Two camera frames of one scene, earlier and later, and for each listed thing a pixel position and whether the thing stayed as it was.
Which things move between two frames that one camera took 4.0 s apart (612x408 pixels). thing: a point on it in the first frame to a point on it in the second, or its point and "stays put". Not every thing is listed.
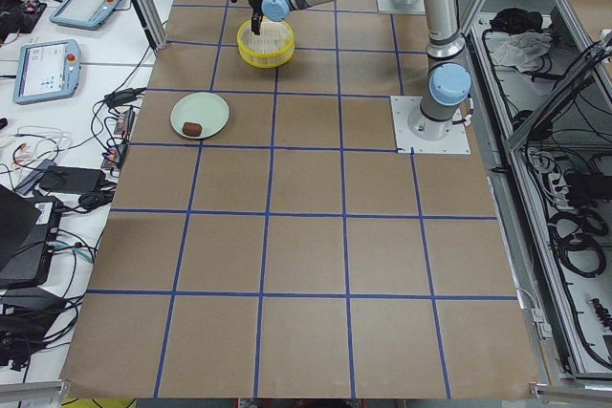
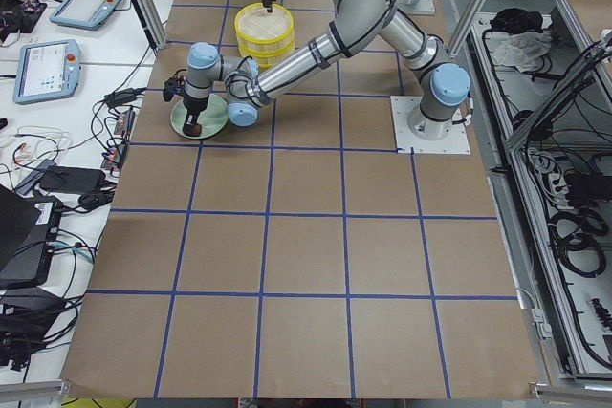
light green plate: x=208 y=109 stays put
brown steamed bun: x=192 y=129 stays put
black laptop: x=28 y=235 stays put
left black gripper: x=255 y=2 to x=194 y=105
